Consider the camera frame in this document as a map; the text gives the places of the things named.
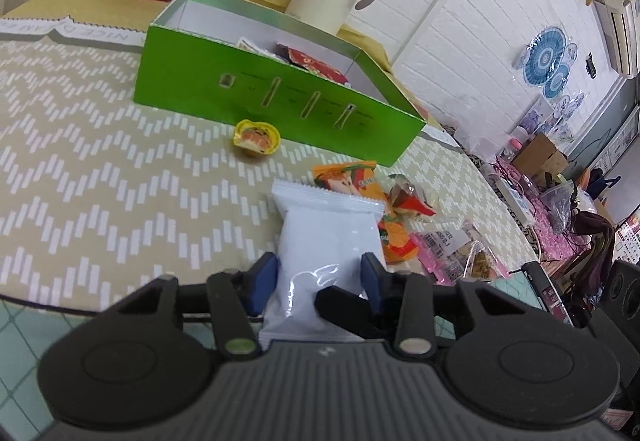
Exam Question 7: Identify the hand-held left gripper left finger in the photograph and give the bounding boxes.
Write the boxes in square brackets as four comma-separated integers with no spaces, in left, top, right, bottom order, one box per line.
[107,252,279,363]

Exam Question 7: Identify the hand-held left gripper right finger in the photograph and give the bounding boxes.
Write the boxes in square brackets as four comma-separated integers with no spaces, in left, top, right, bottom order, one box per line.
[314,252,531,358]

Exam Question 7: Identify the white puffy snack packet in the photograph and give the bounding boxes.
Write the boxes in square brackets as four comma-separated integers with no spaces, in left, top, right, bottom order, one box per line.
[257,180,387,353]

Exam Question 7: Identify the green cardboard box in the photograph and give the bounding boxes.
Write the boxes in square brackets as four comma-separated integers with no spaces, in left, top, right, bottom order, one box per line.
[133,0,427,168]

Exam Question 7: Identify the red snack packet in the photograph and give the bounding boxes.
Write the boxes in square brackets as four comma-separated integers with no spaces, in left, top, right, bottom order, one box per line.
[276,43,347,82]

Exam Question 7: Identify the orange fruit print packet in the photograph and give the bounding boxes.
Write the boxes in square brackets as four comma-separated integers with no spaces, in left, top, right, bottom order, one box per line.
[377,215,424,264]
[312,161,379,196]

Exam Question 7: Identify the dark brown cloth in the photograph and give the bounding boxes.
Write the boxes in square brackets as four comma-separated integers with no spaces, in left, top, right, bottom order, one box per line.
[569,208,617,322]

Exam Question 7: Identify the black rectangular object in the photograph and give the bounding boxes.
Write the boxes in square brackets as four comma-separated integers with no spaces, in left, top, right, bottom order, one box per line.
[520,261,574,323]

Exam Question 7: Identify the red white candy wrapper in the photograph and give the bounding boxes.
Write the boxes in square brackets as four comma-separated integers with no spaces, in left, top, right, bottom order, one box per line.
[386,173,438,223]

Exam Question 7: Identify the granola packet pink edge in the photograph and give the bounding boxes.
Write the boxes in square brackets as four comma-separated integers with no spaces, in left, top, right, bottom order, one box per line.
[415,218,511,285]

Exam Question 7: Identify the pink floral cloth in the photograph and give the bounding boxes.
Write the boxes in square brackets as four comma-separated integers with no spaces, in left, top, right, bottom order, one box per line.
[479,160,617,268]

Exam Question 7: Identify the clear plastic bag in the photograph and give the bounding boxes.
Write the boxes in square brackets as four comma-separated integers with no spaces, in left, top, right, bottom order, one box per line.
[542,181,582,233]

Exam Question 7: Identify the dark blue bag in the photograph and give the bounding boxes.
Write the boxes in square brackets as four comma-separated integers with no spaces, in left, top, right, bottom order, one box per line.
[581,168,622,202]

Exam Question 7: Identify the yellow jelly cup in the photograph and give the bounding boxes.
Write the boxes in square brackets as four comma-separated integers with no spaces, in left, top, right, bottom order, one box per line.
[232,119,280,155]

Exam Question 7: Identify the white power strip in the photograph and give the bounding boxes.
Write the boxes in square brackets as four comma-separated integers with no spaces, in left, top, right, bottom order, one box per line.
[487,172,535,225]

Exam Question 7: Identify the brown cardboard box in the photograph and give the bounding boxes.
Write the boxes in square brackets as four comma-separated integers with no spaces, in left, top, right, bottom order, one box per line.
[510,133,569,178]

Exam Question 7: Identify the pink lid bottle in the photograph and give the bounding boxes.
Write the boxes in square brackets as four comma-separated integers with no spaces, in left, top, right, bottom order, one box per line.
[500,136,524,162]

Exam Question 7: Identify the beige zigzag table mat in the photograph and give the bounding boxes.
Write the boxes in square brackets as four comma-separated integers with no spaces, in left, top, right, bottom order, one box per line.
[0,18,538,317]

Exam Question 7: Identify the teal grid table mat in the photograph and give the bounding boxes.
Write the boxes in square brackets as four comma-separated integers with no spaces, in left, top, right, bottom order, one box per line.
[0,268,546,427]

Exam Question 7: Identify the white air conditioner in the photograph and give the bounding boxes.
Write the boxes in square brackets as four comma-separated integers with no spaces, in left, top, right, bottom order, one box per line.
[585,0,640,76]

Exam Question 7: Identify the blue patterned wall decoration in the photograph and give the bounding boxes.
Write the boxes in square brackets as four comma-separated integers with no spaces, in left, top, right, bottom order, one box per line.
[514,26,579,100]

